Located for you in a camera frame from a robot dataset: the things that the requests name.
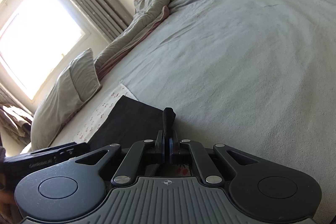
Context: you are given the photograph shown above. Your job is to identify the grey pillow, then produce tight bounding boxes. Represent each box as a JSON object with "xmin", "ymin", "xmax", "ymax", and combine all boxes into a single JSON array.
[{"xmin": 31, "ymin": 48, "xmax": 101, "ymax": 151}]

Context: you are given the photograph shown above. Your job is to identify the cherry print bed cloth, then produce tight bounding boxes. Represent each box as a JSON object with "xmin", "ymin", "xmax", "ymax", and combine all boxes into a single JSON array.
[{"xmin": 71, "ymin": 84, "xmax": 137, "ymax": 143}]

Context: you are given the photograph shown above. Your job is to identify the folded grey pink quilt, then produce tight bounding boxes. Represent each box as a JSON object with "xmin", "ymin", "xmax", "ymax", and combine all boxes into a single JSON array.
[{"xmin": 94, "ymin": 0, "xmax": 171, "ymax": 80}]

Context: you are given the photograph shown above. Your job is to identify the hanging clothes by window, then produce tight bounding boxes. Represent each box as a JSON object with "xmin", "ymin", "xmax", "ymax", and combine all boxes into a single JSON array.
[{"xmin": 1, "ymin": 103, "xmax": 33, "ymax": 145}]

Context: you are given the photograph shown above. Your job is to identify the grey bed sheet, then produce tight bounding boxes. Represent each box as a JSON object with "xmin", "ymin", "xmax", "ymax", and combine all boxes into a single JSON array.
[{"xmin": 49, "ymin": 0, "xmax": 336, "ymax": 223}]

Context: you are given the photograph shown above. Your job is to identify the black pants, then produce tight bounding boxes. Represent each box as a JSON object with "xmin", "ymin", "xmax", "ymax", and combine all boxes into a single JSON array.
[{"xmin": 88, "ymin": 96, "xmax": 176, "ymax": 151}]

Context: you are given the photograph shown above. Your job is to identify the window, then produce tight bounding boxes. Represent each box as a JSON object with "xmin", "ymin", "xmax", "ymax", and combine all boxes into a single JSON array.
[{"xmin": 1, "ymin": 0, "xmax": 85, "ymax": 100}]

